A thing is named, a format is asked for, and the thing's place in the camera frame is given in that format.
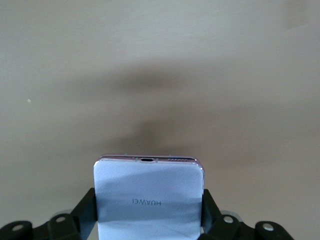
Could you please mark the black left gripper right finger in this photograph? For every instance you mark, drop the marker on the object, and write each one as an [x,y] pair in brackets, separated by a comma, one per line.
[212,217]

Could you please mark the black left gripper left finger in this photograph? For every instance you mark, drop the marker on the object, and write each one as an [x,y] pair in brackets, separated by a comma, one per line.
[82,215]

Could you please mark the lilac flip phone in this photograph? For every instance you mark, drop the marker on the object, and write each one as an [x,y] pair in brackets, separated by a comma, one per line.
[150,187]

